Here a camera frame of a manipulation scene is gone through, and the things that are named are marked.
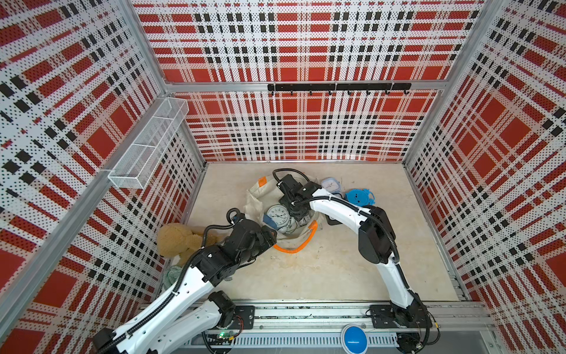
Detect white round analog clock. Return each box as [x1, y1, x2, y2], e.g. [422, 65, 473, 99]
[265, 204, 291, 230]

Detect beige canvas bag orange handles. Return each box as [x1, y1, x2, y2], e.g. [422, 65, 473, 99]
[244, 176, 323, 254]

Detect light blue square alarm clock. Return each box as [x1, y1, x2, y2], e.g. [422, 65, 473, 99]
[321, 177, 342, 195]

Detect bright blue round alarm clock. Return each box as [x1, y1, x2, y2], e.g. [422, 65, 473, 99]
[345, 189, 375, 207]

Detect black square alarm clock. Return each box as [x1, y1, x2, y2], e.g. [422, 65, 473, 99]
[325, 215, 342, 226]

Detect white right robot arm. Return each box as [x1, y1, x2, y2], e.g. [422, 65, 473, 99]
[273, 169, 432, 329]

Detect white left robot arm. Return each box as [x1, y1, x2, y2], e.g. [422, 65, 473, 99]
[93, 218, 277, 353]

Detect tan plush toy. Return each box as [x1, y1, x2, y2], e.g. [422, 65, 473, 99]
[156, 223, 203, 267]

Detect grey green cloth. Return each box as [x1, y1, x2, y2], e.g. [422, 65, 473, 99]
[161, 265, 182, 293]

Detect blue round button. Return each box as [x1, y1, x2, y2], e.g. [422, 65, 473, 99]
[340, 324, 368, 354]

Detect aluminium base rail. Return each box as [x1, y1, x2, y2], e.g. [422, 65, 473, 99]
[176, 300, 501, 354]

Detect black wall hook rail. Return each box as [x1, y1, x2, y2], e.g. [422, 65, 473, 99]
[267, 83, 412, 93]

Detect white wire mesh shelf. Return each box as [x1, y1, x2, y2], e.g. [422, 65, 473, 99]
[108, 97, 189, 190]

